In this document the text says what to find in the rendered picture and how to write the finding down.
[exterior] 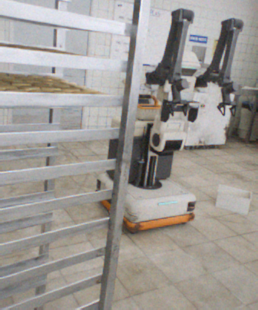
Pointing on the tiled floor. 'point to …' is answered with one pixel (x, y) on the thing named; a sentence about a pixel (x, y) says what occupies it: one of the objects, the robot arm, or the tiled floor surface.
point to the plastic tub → (233, 199)
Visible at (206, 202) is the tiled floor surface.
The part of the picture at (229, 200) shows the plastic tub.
